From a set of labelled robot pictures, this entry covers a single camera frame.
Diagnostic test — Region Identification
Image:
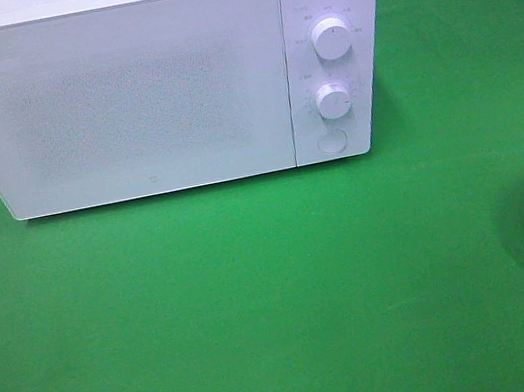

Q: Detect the upper white power knob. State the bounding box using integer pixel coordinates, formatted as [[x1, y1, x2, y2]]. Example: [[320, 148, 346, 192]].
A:
[[309, 14, 352, 61]]

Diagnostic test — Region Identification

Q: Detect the round white door release button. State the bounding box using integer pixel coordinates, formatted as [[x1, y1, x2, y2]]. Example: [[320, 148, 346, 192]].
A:
[[317, 129, 348, 155]]

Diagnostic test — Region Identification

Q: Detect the lower white timer knob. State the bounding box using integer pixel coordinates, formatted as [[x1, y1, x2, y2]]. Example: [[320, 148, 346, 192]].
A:
[[315, 81, 352, 120]]

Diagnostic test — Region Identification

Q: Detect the green table cloth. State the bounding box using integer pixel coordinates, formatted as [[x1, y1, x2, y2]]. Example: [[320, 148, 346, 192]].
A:
[[0, 0, 524, 392]]

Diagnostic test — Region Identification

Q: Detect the white microwave door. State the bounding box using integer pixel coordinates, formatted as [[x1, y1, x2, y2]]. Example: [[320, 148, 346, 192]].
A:
[[0, 0, 295, 220]]

